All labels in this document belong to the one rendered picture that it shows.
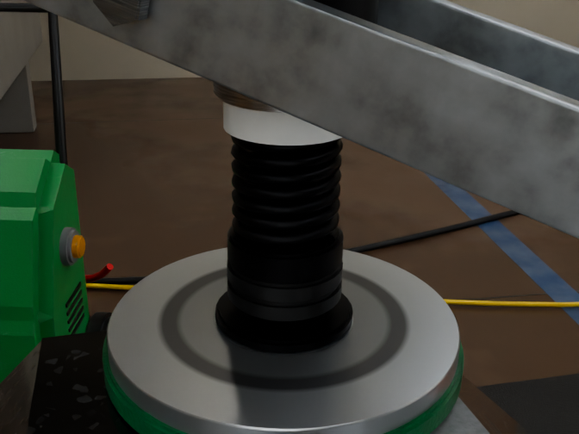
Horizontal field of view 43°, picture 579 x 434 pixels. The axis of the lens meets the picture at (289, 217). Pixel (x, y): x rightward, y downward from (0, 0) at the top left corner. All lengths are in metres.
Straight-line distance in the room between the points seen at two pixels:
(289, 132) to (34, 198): 1.18
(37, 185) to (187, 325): 1.10
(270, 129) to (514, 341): 1.74
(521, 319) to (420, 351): 1.75
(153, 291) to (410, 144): 0.23
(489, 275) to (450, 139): 2.09
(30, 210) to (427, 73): 1.27
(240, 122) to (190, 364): 0.14
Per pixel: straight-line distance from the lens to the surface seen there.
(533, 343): 2.08
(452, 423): 0.43
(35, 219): 1.52
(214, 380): 0.40
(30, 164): 1.57
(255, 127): 0.38
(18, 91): 3.82
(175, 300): 0.48
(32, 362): 0.50
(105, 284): 2.24
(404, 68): 0.31
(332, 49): 0.32
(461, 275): 2.37
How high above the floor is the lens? 1.07
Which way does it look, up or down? 23 degrees down
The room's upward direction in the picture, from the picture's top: 1 degrees clockwise
